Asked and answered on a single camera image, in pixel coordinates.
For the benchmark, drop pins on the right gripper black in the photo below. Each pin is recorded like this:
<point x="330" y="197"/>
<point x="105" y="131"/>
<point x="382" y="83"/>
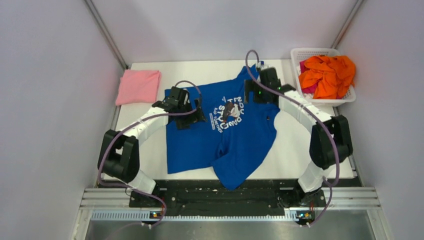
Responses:
<point x="250" y="85"/>

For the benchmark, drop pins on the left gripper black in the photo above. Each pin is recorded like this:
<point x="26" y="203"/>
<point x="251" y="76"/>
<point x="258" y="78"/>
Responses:
<point x="194" y="118"/>

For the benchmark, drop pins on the blue printed t shirt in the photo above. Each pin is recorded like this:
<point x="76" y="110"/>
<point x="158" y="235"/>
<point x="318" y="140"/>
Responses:
<point x="235" y="137"/>

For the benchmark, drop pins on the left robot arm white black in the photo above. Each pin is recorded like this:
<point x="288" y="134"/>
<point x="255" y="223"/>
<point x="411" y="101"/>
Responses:
<point x="120" y="150"/>

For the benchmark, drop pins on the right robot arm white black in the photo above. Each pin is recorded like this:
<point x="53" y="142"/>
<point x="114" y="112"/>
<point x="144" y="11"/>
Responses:
<point x="330" y="140"/>

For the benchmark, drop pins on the white plastic laundry basket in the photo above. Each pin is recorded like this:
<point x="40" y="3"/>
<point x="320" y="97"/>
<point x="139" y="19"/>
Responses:
<point x="303" y="53"/>

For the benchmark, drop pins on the magenta garment in basket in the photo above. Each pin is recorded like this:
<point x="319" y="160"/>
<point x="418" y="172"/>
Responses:
<point x="307" y="90"/>

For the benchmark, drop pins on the folded pink t shirt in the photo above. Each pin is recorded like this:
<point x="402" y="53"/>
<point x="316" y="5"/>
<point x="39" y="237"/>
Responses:
<point x="138" y="86"/>

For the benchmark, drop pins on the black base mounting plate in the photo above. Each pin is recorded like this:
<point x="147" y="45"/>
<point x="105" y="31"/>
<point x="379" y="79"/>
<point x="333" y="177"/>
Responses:
<point x="209" y="198"/>

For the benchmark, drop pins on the orange t shirt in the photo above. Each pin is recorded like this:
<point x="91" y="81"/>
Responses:
<point x="333" y="76"/>

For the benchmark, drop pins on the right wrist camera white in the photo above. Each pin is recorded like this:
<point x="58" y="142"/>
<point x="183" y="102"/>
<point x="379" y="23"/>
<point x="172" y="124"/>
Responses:
<point x="261" y="65"/>

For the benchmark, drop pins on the aluminium frame rail front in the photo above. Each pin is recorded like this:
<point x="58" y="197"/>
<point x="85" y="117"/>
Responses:
<point x="113" y="204"/>

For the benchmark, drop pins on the right corner frame post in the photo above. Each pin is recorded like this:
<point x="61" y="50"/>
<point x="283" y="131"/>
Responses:
<point x="347" y="23"/>

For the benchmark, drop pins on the corner frame post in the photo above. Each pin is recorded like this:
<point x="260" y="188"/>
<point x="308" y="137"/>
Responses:
<point x="105" y="33"/>
<point x="347" y="23"/>

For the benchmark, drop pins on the left corner frame post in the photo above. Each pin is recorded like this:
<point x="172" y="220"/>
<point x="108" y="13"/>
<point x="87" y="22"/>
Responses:
<point x="105" y="33"/>

